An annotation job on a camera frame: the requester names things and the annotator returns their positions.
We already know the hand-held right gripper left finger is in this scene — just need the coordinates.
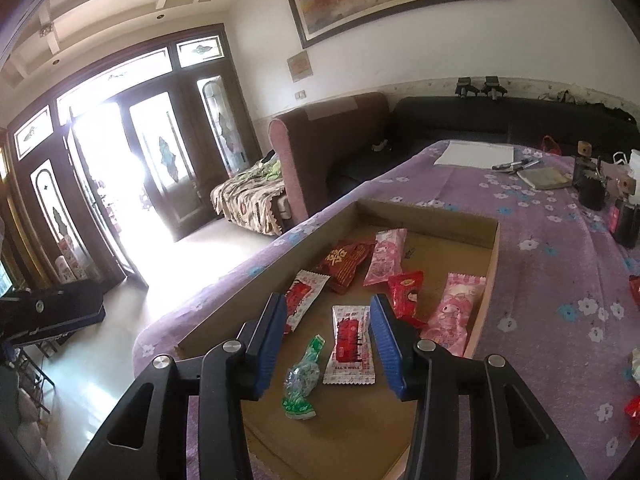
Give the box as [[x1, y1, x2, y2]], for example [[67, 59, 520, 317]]
[[67, 292, 288, 480]]

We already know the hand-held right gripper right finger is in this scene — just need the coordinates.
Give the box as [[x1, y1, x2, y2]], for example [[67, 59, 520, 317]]
[[370, 294, 588, 480]]

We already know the green candy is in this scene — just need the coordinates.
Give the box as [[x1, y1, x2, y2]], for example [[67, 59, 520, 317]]
[[281, 335, 326, 420]]

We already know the white and red snack packet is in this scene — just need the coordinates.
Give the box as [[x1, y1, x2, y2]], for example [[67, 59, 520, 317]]
[[282, 270, 331, 333], [322, 305, 376, 386]]

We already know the long red cartoon snack packet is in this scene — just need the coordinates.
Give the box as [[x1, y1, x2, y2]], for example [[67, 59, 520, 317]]
[[387, 271, 427, 322]]

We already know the large pink cartoon snack packet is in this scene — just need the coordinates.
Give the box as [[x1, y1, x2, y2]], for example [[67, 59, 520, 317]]
[[419, 272, 487, 357]]

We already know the small pink cartoon snack packet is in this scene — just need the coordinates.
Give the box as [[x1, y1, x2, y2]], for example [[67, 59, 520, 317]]
[[362, 228, 408, 287]]

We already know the square dark red snack packet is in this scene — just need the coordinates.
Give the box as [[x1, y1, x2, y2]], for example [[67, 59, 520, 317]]
[[313, 240, 377, 295]]

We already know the shallow cardboard box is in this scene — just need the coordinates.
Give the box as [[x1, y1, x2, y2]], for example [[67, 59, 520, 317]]
[[176, 199, 501, 480]]

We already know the patterned brown blanket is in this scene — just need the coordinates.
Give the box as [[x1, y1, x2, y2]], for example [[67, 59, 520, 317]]
[[210, 157, 288, 237]]

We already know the purple floral tablecloth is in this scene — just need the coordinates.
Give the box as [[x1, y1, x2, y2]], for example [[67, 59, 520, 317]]
[[132, 140, 640, 480]]

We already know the wooden glass door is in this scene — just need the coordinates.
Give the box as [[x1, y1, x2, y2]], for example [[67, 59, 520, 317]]
[[7, 22, 261, 286]]

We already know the white paper pad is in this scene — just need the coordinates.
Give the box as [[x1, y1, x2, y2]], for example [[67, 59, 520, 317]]
[[434, 141, 516, 168]]

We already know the maroon armchair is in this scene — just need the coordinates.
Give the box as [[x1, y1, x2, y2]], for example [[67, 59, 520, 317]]
[[268, 91, 391, 226]]

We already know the black equipment case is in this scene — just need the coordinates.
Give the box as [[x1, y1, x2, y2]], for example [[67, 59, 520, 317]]
[[0, 280, 107, 348]]

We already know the brown notebook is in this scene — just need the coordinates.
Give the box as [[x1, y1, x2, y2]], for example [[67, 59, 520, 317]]
[[516, 166, 572, 191]]

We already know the black leather sofa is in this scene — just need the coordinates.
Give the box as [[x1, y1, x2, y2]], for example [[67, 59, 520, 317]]
[[325, 95, 640, 196]]

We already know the black cylinder with wooden cap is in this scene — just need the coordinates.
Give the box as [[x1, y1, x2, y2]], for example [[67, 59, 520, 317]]
[[572, 141, 608, 211], [609, 176, 640, 248]]

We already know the small wall plaque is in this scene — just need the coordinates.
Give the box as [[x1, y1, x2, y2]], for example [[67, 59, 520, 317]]
[[287, 51, 313, 82]]

